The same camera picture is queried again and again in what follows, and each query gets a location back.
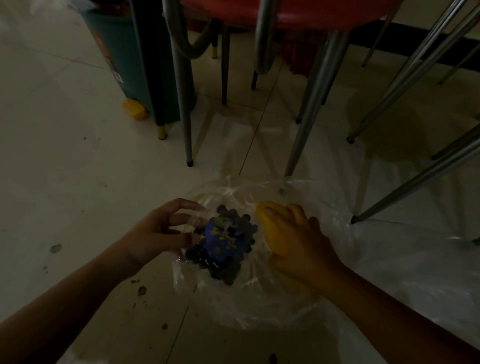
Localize clear bag of bottles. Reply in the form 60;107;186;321
337;221;480;364

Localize yellow mango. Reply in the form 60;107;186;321
254;200;320;297

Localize red bag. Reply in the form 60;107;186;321
277;29;331;78

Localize blueberry clamshell box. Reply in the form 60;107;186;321
185;204;260;286

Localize person's left hand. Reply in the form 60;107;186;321
119;198;207;271

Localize clear bag of fruit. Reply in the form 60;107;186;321
172;176;361;331

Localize teal bin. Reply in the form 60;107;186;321
80;0;198;127

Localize person's left forearm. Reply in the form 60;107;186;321
0;239;140;364

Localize person's right hand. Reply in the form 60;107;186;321
258;204;346;290

